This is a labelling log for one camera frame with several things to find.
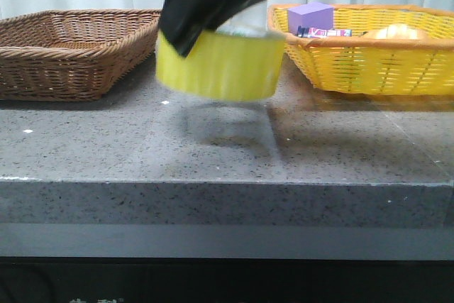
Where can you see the yellow tape roll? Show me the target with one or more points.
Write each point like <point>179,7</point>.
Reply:
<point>234,63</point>

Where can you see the pink labelled small bottle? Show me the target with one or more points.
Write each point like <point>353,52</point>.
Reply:
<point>312,32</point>

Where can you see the purple cube block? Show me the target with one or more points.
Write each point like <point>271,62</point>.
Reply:
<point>310,15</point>

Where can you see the brown wicker basket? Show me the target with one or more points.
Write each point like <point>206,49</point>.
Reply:
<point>73,55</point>

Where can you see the yellow wicker basket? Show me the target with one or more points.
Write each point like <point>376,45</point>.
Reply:
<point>359,65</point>

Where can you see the pale yellow round fruit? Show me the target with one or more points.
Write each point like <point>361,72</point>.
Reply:
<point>397,31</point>

